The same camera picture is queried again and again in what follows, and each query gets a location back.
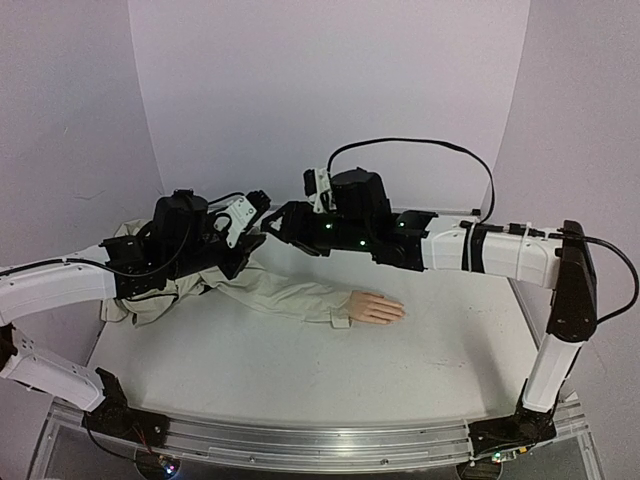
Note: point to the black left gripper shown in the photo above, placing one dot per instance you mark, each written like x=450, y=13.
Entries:
x=250, y=242

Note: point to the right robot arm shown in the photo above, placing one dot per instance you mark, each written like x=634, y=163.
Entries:
x=351, y=212

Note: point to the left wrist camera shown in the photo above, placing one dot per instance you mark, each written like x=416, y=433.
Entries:
x=236, y=213

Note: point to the aluminium front table rail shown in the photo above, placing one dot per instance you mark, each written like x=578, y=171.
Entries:
x=208, y=448

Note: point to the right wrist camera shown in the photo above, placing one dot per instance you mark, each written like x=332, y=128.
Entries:
x=318, y=190

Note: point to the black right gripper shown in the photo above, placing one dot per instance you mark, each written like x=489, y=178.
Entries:
x=304, y=226

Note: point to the aluminium rear table rail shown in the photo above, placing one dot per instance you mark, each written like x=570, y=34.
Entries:
x=445, y=212

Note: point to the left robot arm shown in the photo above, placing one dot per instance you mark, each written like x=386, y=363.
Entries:
x=186, y=236

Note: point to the beige zip jacket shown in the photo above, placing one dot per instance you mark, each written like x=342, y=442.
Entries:
x=255, y=287

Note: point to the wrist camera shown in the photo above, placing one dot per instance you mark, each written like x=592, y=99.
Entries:
x=236, y=213
x=318, y=190

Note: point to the mannequin hand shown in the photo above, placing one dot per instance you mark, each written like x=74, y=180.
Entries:
x=372, y=308

